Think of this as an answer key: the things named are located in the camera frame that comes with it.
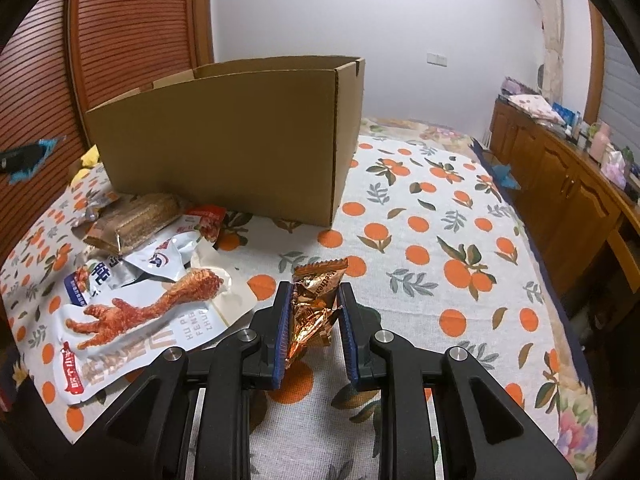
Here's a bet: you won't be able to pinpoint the white packet with round logo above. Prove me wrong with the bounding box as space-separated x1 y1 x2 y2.
122 227 216 281

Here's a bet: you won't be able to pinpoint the dark object with blue edge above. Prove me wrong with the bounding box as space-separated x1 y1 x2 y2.
0 136 67 183

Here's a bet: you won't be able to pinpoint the white chicken foot snack packet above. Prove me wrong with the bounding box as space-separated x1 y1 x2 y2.
59 250 258 406

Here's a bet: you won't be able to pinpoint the wooden cabinet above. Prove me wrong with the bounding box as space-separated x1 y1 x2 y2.
487 97 640 321

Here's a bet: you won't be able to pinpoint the blue boxes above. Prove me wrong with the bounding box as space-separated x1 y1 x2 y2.
551 102 583 128

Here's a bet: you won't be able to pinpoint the wooden window frame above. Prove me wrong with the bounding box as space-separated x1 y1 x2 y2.
585 0 607 126

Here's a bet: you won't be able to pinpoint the brown cardboard box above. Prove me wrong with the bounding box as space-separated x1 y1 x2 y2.
84 56 366 228

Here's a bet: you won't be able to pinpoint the pink bottle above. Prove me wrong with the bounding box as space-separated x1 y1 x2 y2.
590 122 613 161

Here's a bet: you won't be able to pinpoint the small red snack packet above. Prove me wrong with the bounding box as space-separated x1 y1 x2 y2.
182 205 226 243

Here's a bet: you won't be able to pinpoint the brown wafer packet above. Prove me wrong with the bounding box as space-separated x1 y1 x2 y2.
82 192 186 253

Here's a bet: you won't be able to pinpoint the copper foil snack packet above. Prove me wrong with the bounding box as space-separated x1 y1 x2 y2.
285 257 351 371

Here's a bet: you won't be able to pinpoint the white packet with blue lettering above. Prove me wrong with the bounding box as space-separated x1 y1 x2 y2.
64 257 128 307

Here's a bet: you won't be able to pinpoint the folded floral cloth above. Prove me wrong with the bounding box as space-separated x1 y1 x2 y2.
507 91 566 123

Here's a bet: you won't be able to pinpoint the teal cloth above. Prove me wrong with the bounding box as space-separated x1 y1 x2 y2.
492 160 521 191

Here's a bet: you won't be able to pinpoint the clear plastic snack packet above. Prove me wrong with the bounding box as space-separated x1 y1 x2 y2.
70 195 121 231

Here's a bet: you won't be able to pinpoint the purple cloth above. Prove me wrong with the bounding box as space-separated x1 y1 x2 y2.
500 76 538 96

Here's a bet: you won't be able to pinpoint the grey window blind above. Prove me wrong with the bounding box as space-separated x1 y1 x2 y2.
600 20 640 211

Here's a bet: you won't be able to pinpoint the wooden louvered wardrobe door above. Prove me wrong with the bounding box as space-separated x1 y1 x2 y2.
0 0 88 261
67 0 216 111

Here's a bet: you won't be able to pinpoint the beige curtain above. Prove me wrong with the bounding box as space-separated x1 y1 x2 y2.
530 0 566 106

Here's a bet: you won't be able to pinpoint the pink tissue pack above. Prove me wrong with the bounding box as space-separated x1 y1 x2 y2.
600 152 628 188

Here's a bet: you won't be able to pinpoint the orange print blanket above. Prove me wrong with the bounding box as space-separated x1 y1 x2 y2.
0 125 596 480

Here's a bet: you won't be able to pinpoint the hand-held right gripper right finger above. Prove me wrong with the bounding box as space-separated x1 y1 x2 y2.
337 282 556 480

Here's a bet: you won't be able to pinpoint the floral bed sheet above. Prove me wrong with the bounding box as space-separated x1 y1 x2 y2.
360 116 601 476

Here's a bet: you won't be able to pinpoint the yellow plush toy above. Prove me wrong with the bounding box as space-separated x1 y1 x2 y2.
70 144 103 186

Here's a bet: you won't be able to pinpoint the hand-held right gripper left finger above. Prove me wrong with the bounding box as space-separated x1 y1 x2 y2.
75 281 293 480

